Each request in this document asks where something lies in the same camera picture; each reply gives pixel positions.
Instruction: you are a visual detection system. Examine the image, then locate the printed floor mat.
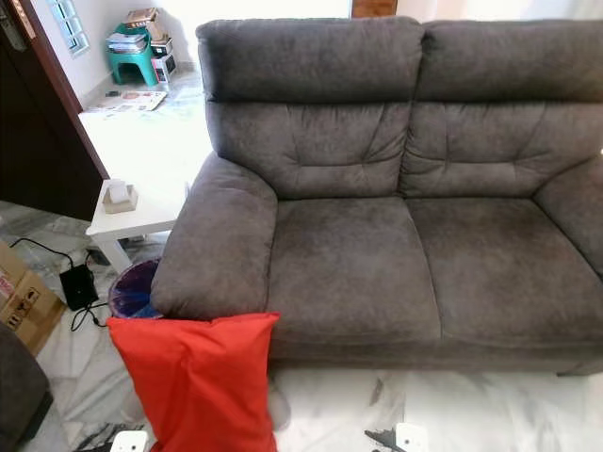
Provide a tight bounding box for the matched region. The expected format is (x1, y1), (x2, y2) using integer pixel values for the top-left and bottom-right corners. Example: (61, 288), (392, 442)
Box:
(89, 89), (170, 115)

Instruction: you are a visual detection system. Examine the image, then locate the brown cardboard box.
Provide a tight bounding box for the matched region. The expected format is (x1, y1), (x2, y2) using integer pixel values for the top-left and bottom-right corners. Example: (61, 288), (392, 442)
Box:
(0, 242), (68, 358)

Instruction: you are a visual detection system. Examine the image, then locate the green plastic stool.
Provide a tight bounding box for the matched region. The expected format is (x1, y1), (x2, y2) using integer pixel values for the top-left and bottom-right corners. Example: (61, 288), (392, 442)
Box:
(105, 25), (160, 87)

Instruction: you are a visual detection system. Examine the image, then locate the beige tissue box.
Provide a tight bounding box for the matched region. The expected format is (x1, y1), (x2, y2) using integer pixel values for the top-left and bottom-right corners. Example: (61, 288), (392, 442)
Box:
(101, 178), (139, 216)

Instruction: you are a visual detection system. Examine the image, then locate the dark brown door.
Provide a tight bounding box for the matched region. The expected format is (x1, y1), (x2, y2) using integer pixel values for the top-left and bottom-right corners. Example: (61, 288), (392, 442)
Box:
(0, 0), (110, 223)

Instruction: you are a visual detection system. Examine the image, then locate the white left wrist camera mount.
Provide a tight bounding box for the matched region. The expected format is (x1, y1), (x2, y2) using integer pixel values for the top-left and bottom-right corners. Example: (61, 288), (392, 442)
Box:
(109, 429), (150, 452)

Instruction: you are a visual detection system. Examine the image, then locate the white side table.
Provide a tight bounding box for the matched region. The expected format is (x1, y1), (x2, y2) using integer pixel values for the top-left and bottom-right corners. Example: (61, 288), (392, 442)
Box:
(85, 179), (190, 275)

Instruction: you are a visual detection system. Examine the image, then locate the small cardboard box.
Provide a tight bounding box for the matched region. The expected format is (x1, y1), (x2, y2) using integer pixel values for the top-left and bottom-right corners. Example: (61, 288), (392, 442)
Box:
(123, 8), (163, 42)

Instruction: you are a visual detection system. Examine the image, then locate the louvred glass window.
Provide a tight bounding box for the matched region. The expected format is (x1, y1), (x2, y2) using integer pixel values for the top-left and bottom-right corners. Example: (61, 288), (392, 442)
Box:
(46, 0), (91, 56)

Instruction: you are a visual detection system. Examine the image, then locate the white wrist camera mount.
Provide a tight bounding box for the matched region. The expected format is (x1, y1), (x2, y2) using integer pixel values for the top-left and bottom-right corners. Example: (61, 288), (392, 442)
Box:
(109, 429), (150, 452)
(395, 423), (431, 452)

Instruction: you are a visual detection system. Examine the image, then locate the white printed carton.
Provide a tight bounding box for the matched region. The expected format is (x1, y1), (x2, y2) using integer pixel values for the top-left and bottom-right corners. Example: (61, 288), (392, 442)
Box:
(150, 40), (178, 84)

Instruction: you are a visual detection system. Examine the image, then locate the dark grey armchair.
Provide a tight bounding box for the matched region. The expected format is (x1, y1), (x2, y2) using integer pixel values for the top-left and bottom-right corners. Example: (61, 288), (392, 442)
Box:
(0, 324), (54, 452)

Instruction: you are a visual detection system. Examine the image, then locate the red pillow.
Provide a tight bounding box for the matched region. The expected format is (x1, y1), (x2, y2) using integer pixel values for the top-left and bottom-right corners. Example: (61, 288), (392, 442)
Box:
(106, 312), (282, 452)

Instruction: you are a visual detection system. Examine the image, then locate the black power cable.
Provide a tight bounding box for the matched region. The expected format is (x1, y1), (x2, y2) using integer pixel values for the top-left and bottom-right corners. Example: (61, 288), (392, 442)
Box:
(9, 236), (114, 332)

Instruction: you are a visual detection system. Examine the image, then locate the waste bin with purple bag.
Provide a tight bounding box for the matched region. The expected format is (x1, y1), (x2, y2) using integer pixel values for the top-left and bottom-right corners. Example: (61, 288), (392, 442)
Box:
(107, 258), (167, 320)

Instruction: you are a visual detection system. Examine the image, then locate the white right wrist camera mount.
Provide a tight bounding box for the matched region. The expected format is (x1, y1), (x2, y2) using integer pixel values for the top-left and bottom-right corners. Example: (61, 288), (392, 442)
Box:
(395, 423), (431, 452)

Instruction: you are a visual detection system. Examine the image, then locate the black power adapter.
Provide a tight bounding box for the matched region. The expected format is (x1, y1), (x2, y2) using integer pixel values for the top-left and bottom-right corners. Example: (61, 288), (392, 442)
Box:
(58, 264), (101, 312)

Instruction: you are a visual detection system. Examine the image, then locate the grey fabric sofa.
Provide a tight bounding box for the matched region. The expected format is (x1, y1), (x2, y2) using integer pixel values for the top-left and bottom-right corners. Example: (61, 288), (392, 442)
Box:
(151, 16), (603, 378)

